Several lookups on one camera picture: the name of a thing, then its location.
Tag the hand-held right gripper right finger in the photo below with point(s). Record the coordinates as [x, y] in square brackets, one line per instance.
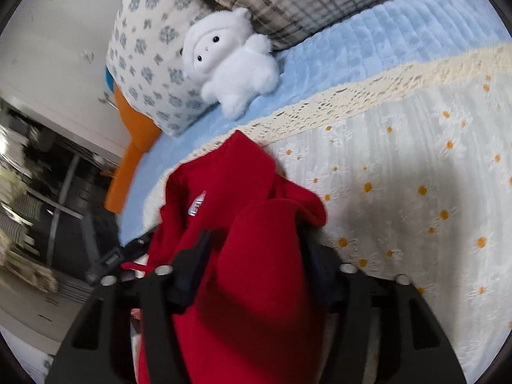
[324, 272]

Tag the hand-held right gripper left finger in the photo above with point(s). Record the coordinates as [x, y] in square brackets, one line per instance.
[192, 266]

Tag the red jacket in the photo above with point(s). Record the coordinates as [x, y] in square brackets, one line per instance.
[248, 288]

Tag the metal leg chair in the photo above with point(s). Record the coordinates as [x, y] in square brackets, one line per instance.
[60, 204]

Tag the white daisy blanket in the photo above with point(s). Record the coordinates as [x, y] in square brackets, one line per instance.
[420, 168]

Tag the white plush toy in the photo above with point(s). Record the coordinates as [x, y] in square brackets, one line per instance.
[240, 72]

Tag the floral pillow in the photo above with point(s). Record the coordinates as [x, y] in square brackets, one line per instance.
[140, 48]

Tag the beige patchwork pillow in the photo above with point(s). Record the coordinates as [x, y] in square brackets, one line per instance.
[320, 0]

